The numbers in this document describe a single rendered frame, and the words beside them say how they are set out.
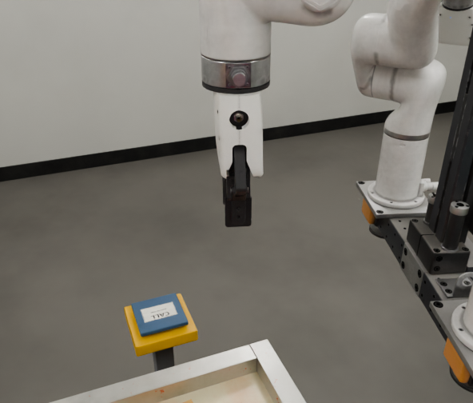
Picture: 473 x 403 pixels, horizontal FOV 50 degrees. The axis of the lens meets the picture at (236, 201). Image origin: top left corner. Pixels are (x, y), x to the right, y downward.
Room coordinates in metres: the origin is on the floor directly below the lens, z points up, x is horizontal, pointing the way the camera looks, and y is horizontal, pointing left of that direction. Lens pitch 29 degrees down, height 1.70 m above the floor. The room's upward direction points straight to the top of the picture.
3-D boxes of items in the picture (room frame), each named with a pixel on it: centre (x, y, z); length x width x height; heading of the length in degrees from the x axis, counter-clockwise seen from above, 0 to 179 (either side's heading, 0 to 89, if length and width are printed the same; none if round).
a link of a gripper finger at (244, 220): (0.51, 0.00, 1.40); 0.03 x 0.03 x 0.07; 4
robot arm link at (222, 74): (0.54, 0.00, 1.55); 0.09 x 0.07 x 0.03; 4
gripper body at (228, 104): (0.55, 0.00, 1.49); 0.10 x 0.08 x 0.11; 4
